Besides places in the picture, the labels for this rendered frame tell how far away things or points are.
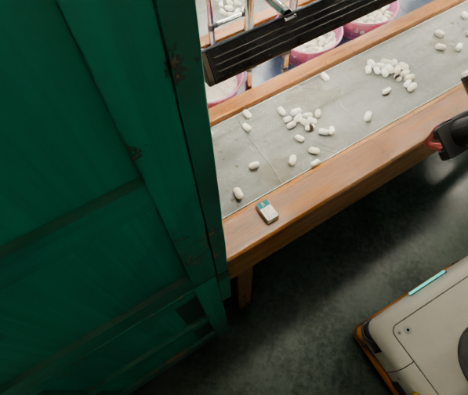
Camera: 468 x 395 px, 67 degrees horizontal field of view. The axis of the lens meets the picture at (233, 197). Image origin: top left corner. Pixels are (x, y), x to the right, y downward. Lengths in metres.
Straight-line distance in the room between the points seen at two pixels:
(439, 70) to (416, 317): 0.88
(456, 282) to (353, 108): 0.78
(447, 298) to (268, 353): 0.73
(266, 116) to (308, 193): 0.32
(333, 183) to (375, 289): 0.85
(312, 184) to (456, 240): 1.14
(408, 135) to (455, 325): 0.73
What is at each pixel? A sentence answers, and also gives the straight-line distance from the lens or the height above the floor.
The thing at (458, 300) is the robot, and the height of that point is 0.28.
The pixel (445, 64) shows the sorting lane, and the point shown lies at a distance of 1.54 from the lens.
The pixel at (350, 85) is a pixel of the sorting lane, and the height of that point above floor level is 0.74.
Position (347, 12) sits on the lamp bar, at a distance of 1.04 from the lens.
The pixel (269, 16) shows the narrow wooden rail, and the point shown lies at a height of 0.76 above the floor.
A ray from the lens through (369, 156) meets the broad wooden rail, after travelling 1.13.
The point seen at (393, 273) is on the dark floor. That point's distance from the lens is 1.84.
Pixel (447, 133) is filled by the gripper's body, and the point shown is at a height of 1.09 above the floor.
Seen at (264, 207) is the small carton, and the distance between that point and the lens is 0.95.
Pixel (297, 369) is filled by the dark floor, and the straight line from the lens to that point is 1.65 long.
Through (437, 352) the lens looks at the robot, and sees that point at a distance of 1.52.
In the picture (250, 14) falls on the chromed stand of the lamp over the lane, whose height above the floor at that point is 1.03.
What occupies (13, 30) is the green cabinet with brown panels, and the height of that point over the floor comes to 1.49.
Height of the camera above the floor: 1.63
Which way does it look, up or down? 61 degrees down
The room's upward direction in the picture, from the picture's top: 3 degrees counter-clockwise
